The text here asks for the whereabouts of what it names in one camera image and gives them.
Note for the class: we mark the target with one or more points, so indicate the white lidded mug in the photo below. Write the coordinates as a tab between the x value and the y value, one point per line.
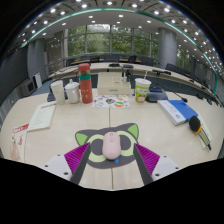
73	91

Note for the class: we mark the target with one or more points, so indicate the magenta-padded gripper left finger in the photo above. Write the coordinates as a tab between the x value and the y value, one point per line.
63	165

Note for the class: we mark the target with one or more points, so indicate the white laminated sheet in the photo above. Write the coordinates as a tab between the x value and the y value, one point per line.
42	116

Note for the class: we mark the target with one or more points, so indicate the red and white leaflet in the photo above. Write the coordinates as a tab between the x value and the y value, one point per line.
18	141

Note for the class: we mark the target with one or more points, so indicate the beige cardboard box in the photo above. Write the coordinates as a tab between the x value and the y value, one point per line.
114	86

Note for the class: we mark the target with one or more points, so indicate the green-white drink cup with straw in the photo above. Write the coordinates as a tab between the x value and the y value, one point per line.
142	90

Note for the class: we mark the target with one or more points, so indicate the black gooseneck microphone console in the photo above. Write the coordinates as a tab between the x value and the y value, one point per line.
156	95

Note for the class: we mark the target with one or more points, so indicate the red thermos bottle green band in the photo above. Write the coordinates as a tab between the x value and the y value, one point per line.
85	85

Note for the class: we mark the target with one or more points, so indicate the pink computer mouse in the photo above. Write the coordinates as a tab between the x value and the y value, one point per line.
111	146

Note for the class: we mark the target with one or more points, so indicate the long curved conference desk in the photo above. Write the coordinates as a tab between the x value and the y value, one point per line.
140	68

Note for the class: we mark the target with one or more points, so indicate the black desk microphone units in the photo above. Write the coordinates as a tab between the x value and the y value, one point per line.
161	71

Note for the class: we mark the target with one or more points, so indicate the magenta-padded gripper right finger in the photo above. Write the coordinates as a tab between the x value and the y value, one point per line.
160	165

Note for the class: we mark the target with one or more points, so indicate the cat-face mouse pad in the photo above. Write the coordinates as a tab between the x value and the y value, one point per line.
100	160

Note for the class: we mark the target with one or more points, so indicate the ceiling lights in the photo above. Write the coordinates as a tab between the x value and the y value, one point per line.
84	5

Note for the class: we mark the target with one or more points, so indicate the blue and white book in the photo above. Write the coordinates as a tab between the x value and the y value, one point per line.
176	110

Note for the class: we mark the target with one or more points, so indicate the dark office chairs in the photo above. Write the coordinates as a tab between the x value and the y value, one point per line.
146	60

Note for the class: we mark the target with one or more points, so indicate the white printed paper sheet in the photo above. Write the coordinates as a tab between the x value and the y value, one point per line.
207	128

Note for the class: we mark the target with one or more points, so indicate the colourful sticker sheet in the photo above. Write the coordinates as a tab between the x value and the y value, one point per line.
111	101

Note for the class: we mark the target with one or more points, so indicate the small black microphone base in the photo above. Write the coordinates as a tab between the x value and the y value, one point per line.
50	97

